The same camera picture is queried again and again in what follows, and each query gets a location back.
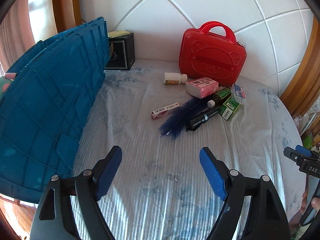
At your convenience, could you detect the green medicine box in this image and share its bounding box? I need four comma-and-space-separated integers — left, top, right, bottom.
219, 96, 242, 121

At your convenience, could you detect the brown syrup bottle green label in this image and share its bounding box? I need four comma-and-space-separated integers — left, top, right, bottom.
207, 87, 231, 108

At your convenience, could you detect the white pill bottle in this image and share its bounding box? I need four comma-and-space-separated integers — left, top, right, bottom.
163, 73, 188, 85

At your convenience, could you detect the person's right hand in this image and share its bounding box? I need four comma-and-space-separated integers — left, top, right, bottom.
300, 191, 320, 213

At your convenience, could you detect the white floral bed sheet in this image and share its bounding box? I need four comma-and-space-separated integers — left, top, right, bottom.
73, 60, 306, 239

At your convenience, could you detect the blue plastic crate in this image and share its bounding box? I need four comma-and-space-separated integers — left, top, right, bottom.
1, 17, 110, 203

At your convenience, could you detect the pink white small carton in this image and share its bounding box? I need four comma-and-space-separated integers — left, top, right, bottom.
151, 102, 181, 120

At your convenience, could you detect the red bear carry case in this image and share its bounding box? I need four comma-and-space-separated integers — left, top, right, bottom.
178, 21, 247, 87

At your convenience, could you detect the black gift box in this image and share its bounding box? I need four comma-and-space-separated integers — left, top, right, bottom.
105, 33, 136, 70

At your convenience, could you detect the yellow sticky note pad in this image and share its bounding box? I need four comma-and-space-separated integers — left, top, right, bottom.
108, 30, 130, 38

